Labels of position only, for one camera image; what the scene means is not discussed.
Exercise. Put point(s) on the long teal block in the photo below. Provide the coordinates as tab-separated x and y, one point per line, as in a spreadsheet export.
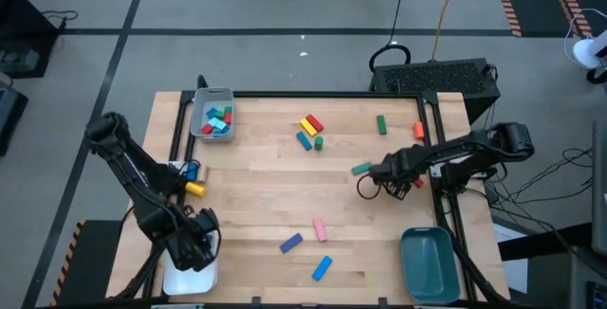
304	140

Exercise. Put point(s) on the teal rectangular tray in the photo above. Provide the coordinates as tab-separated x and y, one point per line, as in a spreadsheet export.
429	264

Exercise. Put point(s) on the black cabinet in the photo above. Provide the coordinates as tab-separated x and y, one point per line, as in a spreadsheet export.
23	24

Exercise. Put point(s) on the blue cylinder block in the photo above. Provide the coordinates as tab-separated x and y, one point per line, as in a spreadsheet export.
192	170

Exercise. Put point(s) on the blue half-round block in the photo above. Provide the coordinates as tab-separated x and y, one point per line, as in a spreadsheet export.
224	132

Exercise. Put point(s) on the yellow cylinder block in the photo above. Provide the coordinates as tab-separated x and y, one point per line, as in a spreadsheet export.
195	189

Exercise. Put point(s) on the long purple block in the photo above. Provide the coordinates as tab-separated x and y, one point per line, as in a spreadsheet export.
290	243

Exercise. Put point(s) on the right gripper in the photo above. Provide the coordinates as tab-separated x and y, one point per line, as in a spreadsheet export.
405	167

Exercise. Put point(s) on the natural wood cylinder block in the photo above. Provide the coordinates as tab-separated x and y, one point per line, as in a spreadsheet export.
204	172

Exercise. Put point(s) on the pink cylinder block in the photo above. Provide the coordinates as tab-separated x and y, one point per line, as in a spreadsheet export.
418	130

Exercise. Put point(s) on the black equipment box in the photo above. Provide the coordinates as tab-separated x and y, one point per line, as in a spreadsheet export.
9	114

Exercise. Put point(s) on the white sheet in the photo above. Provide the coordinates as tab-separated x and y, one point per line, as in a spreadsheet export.
509	252

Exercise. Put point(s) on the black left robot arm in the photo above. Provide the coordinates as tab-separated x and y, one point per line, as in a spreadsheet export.
133	167

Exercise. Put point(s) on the long pink block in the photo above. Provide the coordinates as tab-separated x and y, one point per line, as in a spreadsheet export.
319	230

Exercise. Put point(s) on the green cylinder block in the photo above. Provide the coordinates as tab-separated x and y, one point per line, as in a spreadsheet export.
318	143

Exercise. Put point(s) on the small blue block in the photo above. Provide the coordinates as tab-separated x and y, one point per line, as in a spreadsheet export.
212	112

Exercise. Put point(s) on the light cyan half-round block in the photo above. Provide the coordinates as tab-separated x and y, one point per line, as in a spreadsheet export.
222	125

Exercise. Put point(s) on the grey plastic bin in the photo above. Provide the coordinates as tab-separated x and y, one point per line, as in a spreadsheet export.
199	105

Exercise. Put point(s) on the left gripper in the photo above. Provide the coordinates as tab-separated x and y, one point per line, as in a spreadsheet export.
194	242

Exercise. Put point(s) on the small light cyan block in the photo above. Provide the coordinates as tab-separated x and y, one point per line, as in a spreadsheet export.
214	121

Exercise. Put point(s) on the black computer case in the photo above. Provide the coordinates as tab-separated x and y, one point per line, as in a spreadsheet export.
434	79

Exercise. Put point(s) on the long green block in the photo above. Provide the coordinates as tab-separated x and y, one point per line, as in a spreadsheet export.
361	168
381	124

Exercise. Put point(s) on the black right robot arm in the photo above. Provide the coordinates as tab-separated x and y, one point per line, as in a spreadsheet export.
465	150

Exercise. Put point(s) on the long yellow block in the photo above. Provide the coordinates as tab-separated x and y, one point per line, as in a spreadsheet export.
308	127

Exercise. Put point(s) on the green half-round block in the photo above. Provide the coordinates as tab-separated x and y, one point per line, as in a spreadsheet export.
220	115

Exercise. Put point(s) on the small red block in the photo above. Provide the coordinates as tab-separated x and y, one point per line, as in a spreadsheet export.
207	129
228	118

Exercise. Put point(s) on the long red block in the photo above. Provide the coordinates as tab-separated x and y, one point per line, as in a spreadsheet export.
314	122
418	183

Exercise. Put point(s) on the white rectangular tray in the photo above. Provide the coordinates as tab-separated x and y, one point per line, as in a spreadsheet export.
189	283

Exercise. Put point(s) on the white floor stand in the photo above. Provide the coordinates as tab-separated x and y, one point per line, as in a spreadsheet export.
585	52

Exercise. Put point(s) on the long blue block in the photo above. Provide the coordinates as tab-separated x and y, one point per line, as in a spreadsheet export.
322	268

